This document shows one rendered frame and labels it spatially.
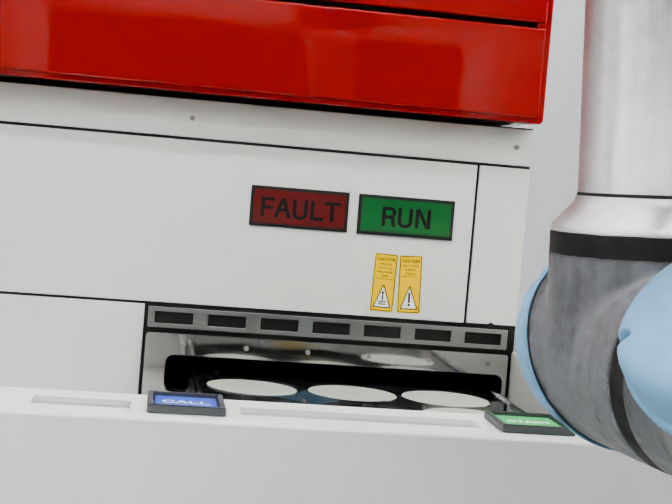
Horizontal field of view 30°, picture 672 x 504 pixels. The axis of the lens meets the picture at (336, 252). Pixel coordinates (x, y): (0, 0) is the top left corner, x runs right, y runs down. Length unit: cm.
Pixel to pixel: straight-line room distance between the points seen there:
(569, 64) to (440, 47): 168
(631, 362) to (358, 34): 91
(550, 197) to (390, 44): 169
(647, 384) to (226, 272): 95
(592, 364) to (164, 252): 87
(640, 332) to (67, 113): 98
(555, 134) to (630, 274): 243
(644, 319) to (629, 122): 13
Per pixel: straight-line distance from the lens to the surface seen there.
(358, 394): 142
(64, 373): 152
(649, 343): 62
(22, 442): 89
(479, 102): 149
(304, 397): 137
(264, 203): 150
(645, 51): 72
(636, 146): 72
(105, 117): 150
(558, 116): 313
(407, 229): 152
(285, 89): 145
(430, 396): 145
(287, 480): 90
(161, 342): 149
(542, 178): 312
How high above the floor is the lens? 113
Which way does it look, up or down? 3 degrees down
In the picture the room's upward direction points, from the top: 5 degrees clockwise
